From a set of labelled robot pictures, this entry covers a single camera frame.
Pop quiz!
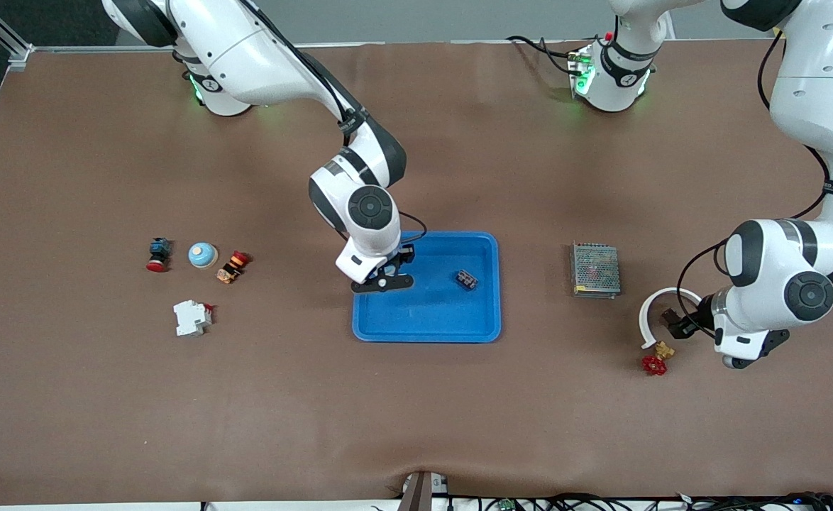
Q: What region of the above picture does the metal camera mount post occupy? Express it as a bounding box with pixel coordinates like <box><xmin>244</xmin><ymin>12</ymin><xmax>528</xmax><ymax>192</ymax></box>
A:
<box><xmin>397</xmin><ymin>471</ymin><xmax>450</xmax><ymax>511</ymax></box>

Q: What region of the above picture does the brass valve red handwheel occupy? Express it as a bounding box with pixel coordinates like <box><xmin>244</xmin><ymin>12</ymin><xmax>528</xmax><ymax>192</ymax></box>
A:
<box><xmin>640</xmin><ymin>341</ymin><xmax>675</xmax><ymax>377</ymax></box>

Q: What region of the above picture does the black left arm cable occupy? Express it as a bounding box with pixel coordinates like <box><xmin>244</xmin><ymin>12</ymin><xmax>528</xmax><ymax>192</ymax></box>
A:
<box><xmin>675</xmin><ymin>28</ymin><xmax>832</xmax><ymax>338</ymax></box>

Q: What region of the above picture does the white circuit breaker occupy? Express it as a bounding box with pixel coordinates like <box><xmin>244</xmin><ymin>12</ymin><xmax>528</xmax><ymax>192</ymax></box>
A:
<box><xmin>173</xmin><ymin>300</ymin><xmax>214</xmax><ymax>339</ymax></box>

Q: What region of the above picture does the metal mesh power supply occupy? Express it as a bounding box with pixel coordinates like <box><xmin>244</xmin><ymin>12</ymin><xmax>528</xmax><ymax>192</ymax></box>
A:
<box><xmin>570</xmin><ymin>241</ymin><xmax>622</xmax><ymax>300</ymax></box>

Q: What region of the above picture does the red emergency stop button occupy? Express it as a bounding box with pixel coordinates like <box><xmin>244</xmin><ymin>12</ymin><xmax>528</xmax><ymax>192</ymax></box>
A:
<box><xmin>146</xmin><ymin>237</ymin><xmax>173</xmax><ymax>273</ymax></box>

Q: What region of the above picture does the blue plastic tray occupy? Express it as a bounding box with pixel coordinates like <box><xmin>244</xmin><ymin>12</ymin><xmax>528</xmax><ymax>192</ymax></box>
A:
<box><xmin>352</xmin><ymin>231</ymin><xmax>502</xmax><ymax>344</ymax></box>

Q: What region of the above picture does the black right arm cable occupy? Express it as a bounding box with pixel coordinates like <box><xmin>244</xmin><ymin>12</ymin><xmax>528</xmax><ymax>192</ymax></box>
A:
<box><xmin>243</xmin><ymin>0</ymin><xmax>429</xmax><ymax>246</ymax></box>

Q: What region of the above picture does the orange red push switch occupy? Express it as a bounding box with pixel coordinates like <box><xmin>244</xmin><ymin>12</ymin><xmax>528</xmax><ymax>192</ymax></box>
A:
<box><xmin>216</xmin><ymin>251</ymin><xmax>250</xmax><ymax>285</ymax></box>

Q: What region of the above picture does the white semicircular pipe clamp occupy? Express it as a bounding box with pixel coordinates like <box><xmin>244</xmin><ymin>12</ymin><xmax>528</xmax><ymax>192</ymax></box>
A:
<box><xmin>638</xmin><ymin>287</ymin><xmax>705</xmax><ymax>350</ymax></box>

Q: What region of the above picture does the black arm base cable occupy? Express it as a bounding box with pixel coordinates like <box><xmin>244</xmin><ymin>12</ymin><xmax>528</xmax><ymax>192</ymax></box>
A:
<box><xmin>507</xmin><ymin>34</ymin><xmax>580</xmax><ymax>75</ymax></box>

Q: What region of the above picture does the black cable bundle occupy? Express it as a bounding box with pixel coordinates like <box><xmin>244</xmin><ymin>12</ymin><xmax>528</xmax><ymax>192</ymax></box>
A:
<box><xmin>452</xmin><ymin>493</ymin><xmax>673</xmax><ymax>511</ymax></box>
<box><xmin>672</xmin><ymin>491</ymin><xmax>833</xmax><ymax>511</ymax></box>

